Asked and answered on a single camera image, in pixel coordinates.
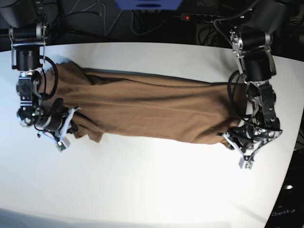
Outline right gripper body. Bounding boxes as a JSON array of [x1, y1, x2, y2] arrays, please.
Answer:
[[33, 105, 68, 132]]

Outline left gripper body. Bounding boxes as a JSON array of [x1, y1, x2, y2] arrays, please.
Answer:
[[229, 124, 283, 152]]

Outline brown T-shirt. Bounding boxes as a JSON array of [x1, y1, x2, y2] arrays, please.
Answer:
[[45, 62, 240, 144]]

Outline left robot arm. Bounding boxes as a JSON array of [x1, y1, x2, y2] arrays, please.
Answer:
[[213, 0, 303, 154]]

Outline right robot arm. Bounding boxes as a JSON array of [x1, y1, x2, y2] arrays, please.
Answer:
[[0, 0, 77, 137]]

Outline black power strip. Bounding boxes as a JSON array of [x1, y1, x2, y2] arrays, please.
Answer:
[[179, 13, 221, 23]]

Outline blue plastic box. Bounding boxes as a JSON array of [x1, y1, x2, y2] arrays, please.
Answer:
[[115, 0, 182, 10]]

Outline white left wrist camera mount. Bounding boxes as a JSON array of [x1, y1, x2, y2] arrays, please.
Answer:
[[217, 130, 268, 170]]

